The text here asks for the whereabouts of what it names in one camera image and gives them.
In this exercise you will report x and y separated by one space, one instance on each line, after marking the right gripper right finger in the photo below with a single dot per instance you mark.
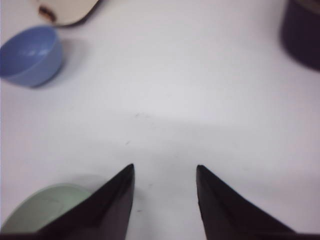
226 215

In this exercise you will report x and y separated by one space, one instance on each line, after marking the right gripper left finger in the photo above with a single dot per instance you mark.
104 215

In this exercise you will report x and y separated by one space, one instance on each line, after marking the green bowl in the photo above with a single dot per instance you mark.
43 207

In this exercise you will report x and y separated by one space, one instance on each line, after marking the blue bowl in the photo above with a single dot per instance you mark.
31 57

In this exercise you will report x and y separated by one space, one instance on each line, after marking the dark blue saucepan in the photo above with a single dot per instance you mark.
300 32

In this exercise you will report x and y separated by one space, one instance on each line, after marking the cream two-slot toaster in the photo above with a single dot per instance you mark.
64 12

